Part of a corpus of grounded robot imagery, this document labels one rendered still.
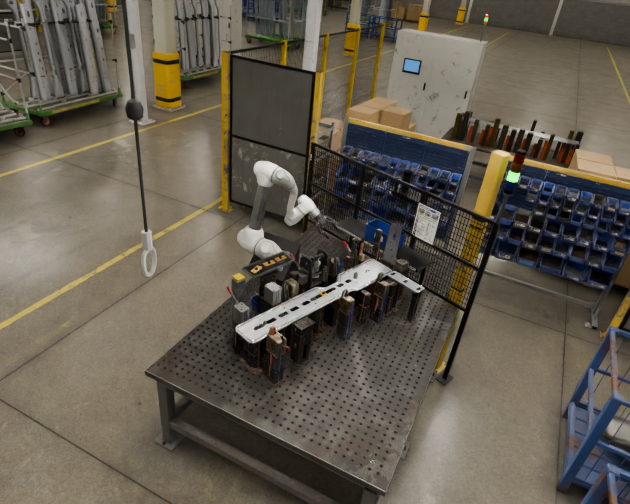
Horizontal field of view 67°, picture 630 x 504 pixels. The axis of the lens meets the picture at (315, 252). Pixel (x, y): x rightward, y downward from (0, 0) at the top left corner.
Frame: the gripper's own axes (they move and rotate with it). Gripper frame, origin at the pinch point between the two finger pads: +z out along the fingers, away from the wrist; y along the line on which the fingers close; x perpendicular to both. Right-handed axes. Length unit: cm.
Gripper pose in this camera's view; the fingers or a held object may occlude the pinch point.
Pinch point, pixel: (332, 232)
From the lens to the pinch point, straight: 409.9
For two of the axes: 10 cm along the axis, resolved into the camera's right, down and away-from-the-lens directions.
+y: -5.9, 5.7, -5.7
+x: 4.6, -3.4, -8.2
